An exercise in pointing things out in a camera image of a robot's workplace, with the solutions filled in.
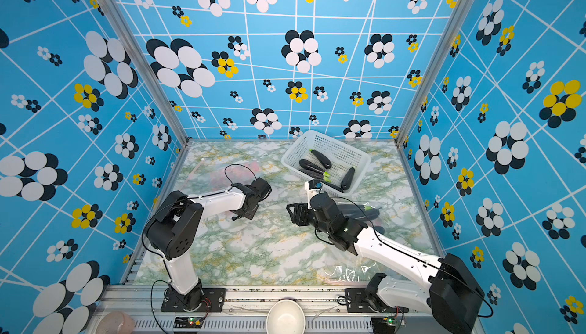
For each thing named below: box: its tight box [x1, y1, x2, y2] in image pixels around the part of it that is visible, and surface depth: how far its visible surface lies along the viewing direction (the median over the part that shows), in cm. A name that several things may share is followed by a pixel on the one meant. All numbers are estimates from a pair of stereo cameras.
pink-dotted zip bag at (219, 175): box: [189, 157, 258, 193], surface depth 107 cm
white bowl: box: [265, 298, 306, 334], surface depth 70 cm
